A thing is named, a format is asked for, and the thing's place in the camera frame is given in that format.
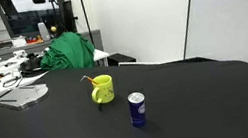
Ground orange-sleeved metal hex key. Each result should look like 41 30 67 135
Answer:
79 73 99 88

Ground yellow-green ceramic mug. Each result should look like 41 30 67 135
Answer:
88 73 117 107

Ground black box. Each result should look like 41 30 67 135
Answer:
106 49 137 68

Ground blue drink can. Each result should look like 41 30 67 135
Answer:
125 90 151 130

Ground green cloth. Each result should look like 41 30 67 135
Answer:
35 27 99 77

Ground thin black pole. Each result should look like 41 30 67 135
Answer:
78 0 96 48

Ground black stand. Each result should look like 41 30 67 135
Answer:
60 0 81 35

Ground small yellow ball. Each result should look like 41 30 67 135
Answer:
49 25 58 34

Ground white cylinder container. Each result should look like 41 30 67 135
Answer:
36 21 51 42

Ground red orange small items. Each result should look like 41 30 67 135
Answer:
25 34 44 46

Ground small white plastic device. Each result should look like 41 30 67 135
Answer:
13 49 29 60

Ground large dark monitor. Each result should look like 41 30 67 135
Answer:
0 0 71 45

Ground small white box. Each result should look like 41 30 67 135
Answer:
10 34 29 49

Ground grey metal base plate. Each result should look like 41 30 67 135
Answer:
0 81 52 114

